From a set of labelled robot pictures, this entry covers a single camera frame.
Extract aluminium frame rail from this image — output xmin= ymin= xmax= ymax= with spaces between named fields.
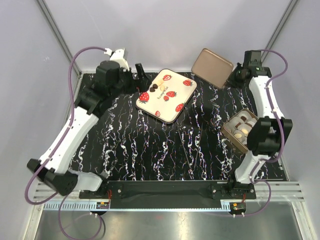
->
xmin=254 ymin=181 xmax=304 ymax=202

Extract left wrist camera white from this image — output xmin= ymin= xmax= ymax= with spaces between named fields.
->
xmin=104 ymin=48 xmax=130 ymax=70

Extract black metal tongs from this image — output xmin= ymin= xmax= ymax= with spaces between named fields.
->
xmin=177 ymin=124 xmax=203 ymax=180

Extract white cable duct left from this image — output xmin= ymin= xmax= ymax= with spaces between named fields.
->
xmin=43 ymin=200 xmax=110 ymax=211

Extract brown tin lid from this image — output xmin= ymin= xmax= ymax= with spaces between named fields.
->
xmin=191 ymin=48 xmax=234 ymax=89

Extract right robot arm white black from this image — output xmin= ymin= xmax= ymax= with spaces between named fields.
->
xmin=227 ymin=63 xmax=293 ymax=199

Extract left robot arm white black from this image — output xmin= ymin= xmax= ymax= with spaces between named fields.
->
xmin=27 ymin=60 xmax=149 ymax=198

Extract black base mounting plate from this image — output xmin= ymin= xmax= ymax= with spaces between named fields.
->
xmin=79 ymin=180 xmax=257 ymax=200

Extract strawberry pattern white tray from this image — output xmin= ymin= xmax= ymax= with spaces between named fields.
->
xmin=136 ymin=69 xmax=197 ymax=124

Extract brown tin box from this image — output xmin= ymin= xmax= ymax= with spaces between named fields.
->
xmin=221 ymin=108 xmax=258 ymax=154

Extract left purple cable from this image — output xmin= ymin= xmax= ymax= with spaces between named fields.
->
xmin=24 ymin=46 xmax=112 ymax=238

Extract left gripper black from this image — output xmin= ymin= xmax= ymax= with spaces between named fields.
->
xmin=109 ymin=63 xmax=152 ymax=100

